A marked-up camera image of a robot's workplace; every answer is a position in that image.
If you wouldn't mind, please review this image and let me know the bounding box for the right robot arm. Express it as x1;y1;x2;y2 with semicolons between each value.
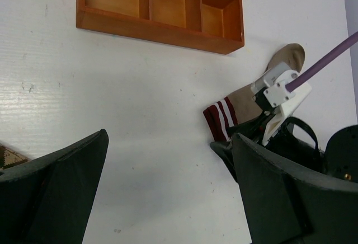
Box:
210;115;357;183

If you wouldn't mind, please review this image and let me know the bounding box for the tan sock with maroon cuff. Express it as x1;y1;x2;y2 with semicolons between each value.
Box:
203;43;305;142

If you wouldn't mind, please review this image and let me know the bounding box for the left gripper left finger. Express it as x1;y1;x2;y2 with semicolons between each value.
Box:
1;129;109;243

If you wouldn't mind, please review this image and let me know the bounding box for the brown argyle sock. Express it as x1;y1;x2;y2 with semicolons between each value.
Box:
0;144;30;170

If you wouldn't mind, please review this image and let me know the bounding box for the orange wooden compartment tray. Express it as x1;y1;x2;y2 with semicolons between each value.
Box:
76;0;244;55

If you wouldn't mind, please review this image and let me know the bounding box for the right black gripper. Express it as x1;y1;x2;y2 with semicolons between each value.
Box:
210;116;324;182

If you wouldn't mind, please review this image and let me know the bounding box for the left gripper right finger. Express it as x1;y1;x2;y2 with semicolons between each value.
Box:
232;134;357;243

